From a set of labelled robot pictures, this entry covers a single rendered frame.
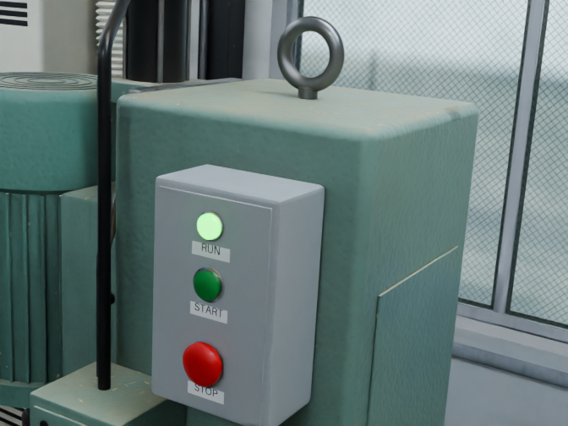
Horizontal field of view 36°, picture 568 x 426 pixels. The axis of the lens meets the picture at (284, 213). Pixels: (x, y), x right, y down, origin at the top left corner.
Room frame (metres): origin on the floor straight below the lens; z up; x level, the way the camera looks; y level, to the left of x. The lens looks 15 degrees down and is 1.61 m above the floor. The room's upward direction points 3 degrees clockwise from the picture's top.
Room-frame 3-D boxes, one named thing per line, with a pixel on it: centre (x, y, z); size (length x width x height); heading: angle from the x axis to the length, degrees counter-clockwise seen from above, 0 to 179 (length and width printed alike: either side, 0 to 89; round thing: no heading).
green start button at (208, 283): (0.54, 0.05, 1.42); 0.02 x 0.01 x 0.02; 60
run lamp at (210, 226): (0.54, 0.05, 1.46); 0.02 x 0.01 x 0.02; 60
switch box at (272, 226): (0.57, 0.03, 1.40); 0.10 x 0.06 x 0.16; 60
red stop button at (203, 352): (0.54, 0.05, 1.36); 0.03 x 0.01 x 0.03; 60
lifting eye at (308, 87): (0.71, -0.01, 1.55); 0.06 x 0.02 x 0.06; 60
